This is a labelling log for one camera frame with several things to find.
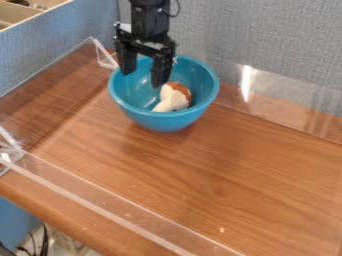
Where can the white brown toy mushroom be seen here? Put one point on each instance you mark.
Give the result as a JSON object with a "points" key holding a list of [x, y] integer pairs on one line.
{"points": [[175, 98]]}

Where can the blue plastic bowl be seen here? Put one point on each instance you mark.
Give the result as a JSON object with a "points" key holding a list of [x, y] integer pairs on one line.
{"points": [[136, 97]]}

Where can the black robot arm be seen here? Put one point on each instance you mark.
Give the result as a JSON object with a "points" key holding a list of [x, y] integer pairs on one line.
{"points": [[149, 7]]}

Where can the wooden shelf box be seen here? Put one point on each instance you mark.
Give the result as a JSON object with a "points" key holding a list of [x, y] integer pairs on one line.
{"points": [[18, 11]]}

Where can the clear acrylic barrier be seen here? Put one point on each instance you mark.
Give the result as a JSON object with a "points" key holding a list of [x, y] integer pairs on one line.
{"points": [[246, 184]]}

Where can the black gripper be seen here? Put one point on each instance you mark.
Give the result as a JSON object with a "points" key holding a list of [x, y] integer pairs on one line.
{"points": [[144, 36]]}

